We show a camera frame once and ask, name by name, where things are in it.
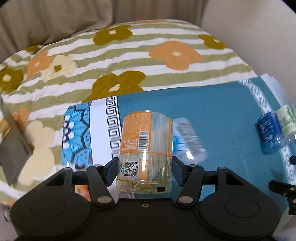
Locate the floral striped duvet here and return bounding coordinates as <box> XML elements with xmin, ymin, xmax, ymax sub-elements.
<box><xmin>1</xmin><ymin>20</ymin><xmax>256</xmax><ymax>206</ymax></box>

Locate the grey laptop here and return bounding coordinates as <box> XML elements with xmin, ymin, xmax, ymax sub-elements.
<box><xmin>1</xmin><ymin>98</ymin><xmax>32</xmax><ymax>185</ymax></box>

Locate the teal patterned tablecloth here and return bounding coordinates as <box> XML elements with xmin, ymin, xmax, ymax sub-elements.
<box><xmin>61</xmin><ymin>73</ymin><xmax>296</xmax><ymax>218</ymax></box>

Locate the beige curtain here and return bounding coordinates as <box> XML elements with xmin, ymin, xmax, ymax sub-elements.
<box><xmin>1</xmin><ymin>0</ymin><xmax>207</xmax><ymax>61</ymax></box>

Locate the green white label cup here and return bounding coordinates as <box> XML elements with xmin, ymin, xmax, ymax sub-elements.
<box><xmin>276</xmin><ymin>105</ymin><xmax>295</xmax><ymax>142</ymax></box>

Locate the white translucent cup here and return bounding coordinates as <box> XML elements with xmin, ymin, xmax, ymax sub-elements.
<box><xmin>173</xmin><ymin>118</ymin><xmax>208</xmax><ymax>165</ymax></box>

